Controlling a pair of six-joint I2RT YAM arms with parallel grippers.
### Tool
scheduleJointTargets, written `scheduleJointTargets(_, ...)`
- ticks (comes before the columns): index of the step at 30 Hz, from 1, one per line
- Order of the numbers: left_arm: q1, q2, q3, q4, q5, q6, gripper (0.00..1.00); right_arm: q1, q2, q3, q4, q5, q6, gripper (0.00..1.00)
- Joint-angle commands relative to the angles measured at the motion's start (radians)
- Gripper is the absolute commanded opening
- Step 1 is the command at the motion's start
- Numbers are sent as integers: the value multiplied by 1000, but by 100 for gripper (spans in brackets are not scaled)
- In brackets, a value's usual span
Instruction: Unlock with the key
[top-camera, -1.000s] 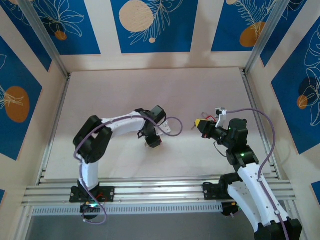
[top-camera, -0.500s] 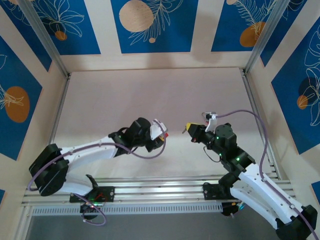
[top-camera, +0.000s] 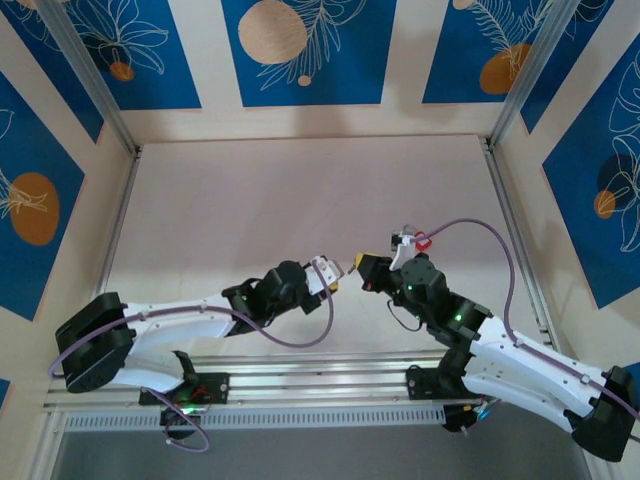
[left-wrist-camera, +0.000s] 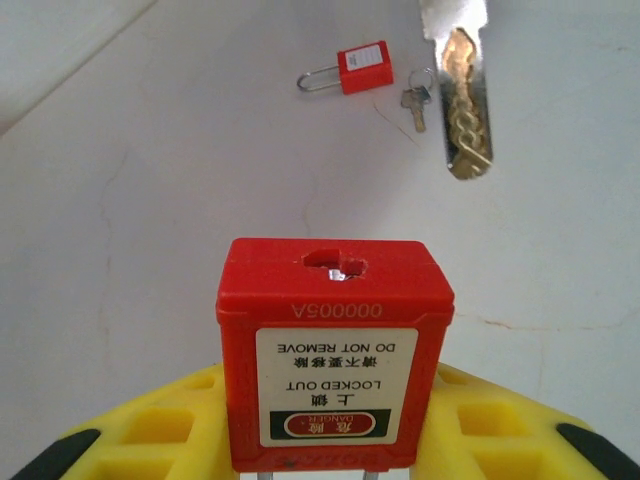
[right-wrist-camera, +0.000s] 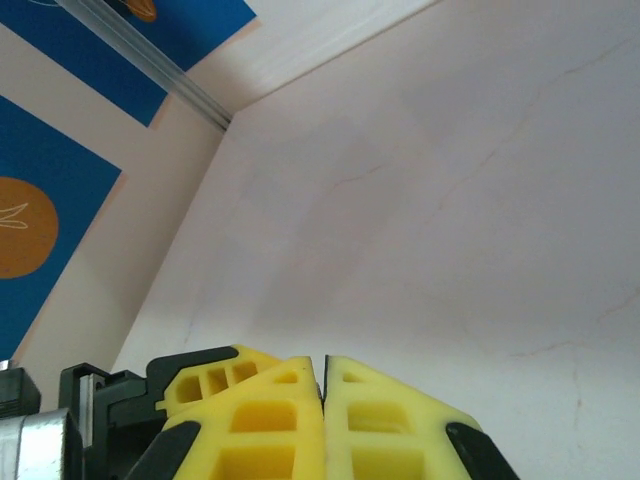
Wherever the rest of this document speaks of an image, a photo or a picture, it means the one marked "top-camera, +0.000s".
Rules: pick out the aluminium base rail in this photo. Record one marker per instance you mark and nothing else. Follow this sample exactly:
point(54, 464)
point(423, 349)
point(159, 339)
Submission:
point(325, 380)

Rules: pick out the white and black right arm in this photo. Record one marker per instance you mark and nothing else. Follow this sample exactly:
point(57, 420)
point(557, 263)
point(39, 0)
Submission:
point(525, 360)

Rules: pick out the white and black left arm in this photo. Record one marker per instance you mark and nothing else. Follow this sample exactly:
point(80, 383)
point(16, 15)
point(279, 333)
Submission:
point(175, 325)

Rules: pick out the aluminium table side rail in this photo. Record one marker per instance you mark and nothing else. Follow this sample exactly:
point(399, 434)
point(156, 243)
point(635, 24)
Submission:
point(123, 200)
point(506, 200)

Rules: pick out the blue floral wall panel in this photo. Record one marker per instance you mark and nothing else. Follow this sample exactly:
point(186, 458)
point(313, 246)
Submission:
point(575, 225)
point(450, 50)
point(570, 50)
point(45, 40)
point(350, 50)
point(165, 50)
point(40, 150)

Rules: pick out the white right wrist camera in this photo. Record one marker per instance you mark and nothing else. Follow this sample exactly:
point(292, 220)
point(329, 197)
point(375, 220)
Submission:
point(400, 252)

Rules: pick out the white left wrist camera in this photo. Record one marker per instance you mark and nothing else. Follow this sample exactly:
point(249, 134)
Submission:
point(320, 277)

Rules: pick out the aluminium frame post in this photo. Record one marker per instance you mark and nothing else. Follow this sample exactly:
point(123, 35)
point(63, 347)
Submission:
point(530, 75)
point(91, 75)

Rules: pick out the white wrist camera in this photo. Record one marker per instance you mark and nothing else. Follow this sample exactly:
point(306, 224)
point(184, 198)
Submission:
point(320, 277)
point(400, 252)

